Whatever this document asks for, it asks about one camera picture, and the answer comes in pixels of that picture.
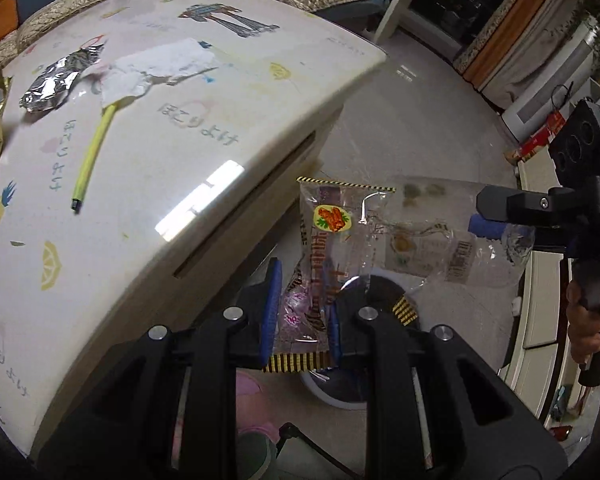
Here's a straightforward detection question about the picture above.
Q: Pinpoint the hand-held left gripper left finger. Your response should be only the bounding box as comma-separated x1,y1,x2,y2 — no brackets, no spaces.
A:
37,258,283,480

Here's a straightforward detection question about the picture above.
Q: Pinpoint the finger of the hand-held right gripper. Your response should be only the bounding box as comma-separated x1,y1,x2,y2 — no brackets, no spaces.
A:
469,185,576,240

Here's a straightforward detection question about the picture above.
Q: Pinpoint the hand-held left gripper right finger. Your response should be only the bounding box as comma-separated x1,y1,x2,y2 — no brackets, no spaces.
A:
328,275,568,480

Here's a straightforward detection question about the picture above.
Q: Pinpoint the white round trash bin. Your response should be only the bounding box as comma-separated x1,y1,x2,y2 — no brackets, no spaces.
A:
300,275,426,411

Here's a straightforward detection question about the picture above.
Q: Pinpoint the clear plastic snack bag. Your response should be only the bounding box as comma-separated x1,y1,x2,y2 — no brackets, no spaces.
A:
262,176,536,373

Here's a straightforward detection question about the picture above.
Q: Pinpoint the yellow pen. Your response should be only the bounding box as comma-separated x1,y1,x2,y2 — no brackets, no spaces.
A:
71,102,118,212

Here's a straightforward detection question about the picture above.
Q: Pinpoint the person's right hand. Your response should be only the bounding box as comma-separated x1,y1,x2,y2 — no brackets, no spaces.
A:
566,277,600,367

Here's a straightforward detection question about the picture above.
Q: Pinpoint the red box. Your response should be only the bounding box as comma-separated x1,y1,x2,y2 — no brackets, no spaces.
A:
517,110,566,161

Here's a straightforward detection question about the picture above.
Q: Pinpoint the white low cabinet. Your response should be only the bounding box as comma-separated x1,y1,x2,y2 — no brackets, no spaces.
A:
500,150,578,411

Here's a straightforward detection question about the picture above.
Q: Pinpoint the pink slipper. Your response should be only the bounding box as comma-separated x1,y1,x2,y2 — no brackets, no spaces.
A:
236,370,281,441

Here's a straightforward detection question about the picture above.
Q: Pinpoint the orange and beige curtain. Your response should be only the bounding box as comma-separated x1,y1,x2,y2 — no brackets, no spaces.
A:
455,0,598,106

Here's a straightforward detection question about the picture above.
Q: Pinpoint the white side table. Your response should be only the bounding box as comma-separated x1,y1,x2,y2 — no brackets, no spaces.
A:
345,0,426,43

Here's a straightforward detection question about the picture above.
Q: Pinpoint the crumpled white paper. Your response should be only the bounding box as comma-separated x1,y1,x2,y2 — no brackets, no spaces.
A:
100,39,221,110

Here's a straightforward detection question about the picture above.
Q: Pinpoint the crumpled silver foil wrapper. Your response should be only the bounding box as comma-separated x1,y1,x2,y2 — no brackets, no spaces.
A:
19,44,106,113

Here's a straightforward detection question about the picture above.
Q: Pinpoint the black cable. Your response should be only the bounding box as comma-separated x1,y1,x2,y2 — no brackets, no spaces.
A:
277,422,366,480

